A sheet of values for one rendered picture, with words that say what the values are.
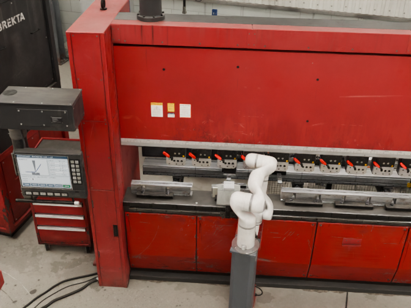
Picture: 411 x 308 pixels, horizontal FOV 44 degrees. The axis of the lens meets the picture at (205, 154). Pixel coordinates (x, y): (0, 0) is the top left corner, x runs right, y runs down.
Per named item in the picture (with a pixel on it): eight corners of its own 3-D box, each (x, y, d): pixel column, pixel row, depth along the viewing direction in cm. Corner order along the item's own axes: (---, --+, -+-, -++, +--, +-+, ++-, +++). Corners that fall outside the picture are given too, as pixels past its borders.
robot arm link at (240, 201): (254, 231, 331) (256, 201, 318) (226, 225, 335) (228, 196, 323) (257, 220, 341) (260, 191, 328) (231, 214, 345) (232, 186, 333)
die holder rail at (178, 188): (131, 193, 417) (130, 183, 412) (133, 189, 422) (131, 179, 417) (191, 196, 414) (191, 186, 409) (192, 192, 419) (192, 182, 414)
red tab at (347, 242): (342, 245, 414) (344, 239, 410) (342, 244, 416) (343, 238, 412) (361, 247, 413) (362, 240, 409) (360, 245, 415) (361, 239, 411)
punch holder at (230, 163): (217, 167, 396) (218, 150, 388) (217, 162, 404) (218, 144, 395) (236, 168, 396) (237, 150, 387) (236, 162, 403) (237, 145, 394)
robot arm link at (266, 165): (238, 213, 329) (263, 219, 325) (238, 201, 321) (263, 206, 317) (255, 162, 363) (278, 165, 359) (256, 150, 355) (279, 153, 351)
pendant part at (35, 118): (16, 209, 359) (-9, 101, 315) (28, 189, 380) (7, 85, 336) (86, 212, 358) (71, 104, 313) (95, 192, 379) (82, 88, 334)
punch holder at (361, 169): (345, 174, 392) (349, 156, 383) (344, 168, 399) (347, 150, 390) (365, 175, 391) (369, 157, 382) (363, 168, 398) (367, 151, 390)
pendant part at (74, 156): (22, 196, 350) (13, 151, 331) (28, 186, 360) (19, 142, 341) (86, 198, 348) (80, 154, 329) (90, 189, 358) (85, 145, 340)
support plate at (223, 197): (216, 205, 386) (216, 203, 386) (218, 185, 408) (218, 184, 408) (240, 206, 385) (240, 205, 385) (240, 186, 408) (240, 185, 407)
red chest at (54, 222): (40, 255, 478) (21, 166, 425) (56, 221, 520) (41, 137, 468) (92, 258, 475) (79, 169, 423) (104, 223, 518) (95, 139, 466)
